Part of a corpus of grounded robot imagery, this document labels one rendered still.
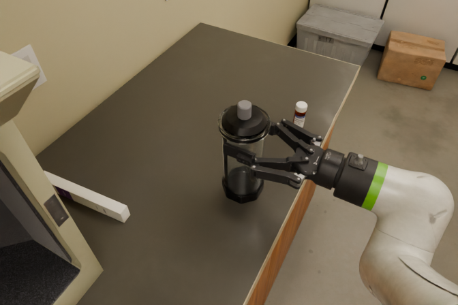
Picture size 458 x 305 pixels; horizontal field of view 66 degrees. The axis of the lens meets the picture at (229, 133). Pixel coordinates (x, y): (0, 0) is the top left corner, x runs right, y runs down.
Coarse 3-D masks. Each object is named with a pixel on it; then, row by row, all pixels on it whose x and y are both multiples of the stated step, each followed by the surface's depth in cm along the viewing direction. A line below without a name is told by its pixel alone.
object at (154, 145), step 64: (192, 64) 131; (256, 64) 131; (320, 64) 131; (128, 128) 107; (192, 128) 107; (320, 128) 107; (128, 192) 90; (192, 192) 90; (128, 256) 78; (192, 256) 78; (256, 256) 78
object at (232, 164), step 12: (228, 108) 74; (228, 132) 69; (264, 132) 69; (240, 144) 70; (252, 144) 70; (264, 144) 75; (228, 156) 74; (228, 168) 77; (240, 168) 75; (228, 180) 81; (240, 180) 78; (252, 180) 79; (240, 192) 81; (252, 192) 82
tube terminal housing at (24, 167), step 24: (0, 144) 44; (24, 144) 47; (24, 168) 48; (24, 192) 53; (48, 192) 54; (48, 216) 55; (72, 240) 63; (72, 264) 69; (96, 264) 72; (72, 288) 68
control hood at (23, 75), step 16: (0, 64) 31; (16, 64) 31; (32, 64) 31; (0, 80) 30; (16, 80) 30; (32, 80) 32; (0, 96) 29; (16, 96) 32; (0, 112) 33; (16, 112) 40
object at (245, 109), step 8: (240, 104) 68; (248, 104) 68; (232, 112) 71; (240, 112) 68; (248, 112) 68; (256, 112) 71; (224, 120) 70; (232, 120) 69; (240, 120) 69; (248, 120) 69; (256, 120) 69; (264, 120) 70; (232, 128) 68; (240, 128) 68; (248, 128) 68; (256, 128) 68
